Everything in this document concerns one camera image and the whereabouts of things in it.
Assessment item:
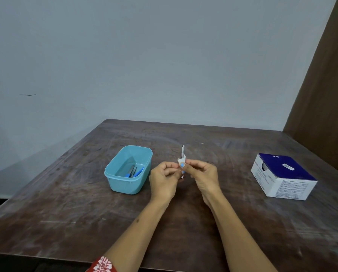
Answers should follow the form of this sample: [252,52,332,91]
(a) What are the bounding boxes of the person's left hand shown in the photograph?
[149,161,182,205]

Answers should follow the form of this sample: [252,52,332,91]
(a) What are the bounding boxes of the brown wooden panel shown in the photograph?
[282,0,338,179]

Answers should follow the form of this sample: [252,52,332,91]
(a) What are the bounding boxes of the person's right hand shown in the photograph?
[180,159,223,205]

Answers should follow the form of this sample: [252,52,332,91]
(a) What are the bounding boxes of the red patterned sleeve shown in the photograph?
[86,256,117,272]

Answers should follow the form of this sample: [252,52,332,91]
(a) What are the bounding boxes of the blue items in container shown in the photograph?
[125,165,144,178]

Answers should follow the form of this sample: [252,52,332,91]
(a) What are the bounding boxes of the light blue plastic container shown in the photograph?
[104,145,153,195]

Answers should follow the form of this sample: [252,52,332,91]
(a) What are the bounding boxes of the blue and white cardboard box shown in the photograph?
[251,153,318,201]

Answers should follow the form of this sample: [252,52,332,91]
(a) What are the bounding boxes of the person's left forearm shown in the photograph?
[103,197,170,272]

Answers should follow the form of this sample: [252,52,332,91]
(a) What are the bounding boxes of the person's right forearm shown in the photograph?
[207,192,278,272]

